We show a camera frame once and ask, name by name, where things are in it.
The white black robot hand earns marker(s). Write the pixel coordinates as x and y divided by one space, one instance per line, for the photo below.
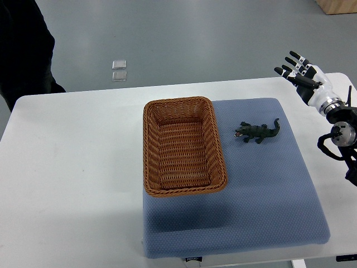
312 84

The dark toy crocodile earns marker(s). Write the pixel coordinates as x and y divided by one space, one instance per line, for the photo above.
258 132

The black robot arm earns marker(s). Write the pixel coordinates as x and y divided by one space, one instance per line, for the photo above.
342 116

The brown wicker basket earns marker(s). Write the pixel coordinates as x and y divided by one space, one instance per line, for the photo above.
182 152

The wooden box corner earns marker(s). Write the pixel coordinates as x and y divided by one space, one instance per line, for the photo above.
337 7

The blue foam cushion mat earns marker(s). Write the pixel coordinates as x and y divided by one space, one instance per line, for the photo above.
269 201

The black table control panel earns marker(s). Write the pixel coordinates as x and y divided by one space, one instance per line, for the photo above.
344 258

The white table leg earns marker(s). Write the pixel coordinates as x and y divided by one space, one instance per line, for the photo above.
300 263

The upper metal floor plate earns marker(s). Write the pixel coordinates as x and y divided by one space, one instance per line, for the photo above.
119 64

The label under table edge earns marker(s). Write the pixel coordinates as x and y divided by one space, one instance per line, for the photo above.
197 258

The person in black clothes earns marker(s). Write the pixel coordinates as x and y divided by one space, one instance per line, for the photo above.
26 52

